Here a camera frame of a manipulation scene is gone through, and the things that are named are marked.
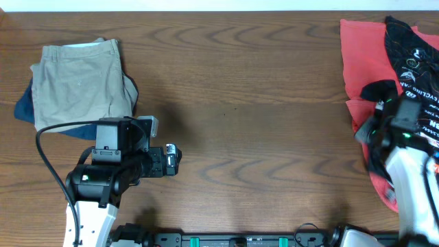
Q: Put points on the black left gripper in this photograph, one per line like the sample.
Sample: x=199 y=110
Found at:
x=171 y=160

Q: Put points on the black cycling jersey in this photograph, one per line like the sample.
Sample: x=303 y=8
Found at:
x=415 y=63

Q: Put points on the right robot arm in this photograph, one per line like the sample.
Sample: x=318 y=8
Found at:
x=409 y=161

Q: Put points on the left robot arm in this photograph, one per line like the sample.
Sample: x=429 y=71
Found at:
x=96 y=186

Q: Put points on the folded khaki shorts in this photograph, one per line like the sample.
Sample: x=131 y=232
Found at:
x=100 y=53

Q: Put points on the folded navy blue garment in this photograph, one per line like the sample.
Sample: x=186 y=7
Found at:
x=24 y=109

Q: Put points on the red printed t-shirt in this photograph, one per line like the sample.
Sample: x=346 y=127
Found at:
x=365 y=61

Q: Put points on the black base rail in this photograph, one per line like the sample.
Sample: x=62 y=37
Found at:
x=305 y=235

